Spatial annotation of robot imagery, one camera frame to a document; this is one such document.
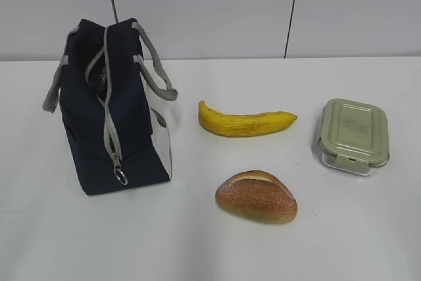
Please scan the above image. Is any yellow banana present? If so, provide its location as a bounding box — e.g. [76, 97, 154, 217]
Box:
[198, 100, 298, 138]

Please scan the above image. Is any brown bread roll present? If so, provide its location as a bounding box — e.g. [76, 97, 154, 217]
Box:
[215, 170, 298, 224]

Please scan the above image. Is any navy blue lunch bag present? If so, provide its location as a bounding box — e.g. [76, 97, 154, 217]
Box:
[42, 18, 178, 195]

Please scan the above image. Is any glass container green lid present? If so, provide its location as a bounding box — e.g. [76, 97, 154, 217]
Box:
[316, 98, 390, 176]

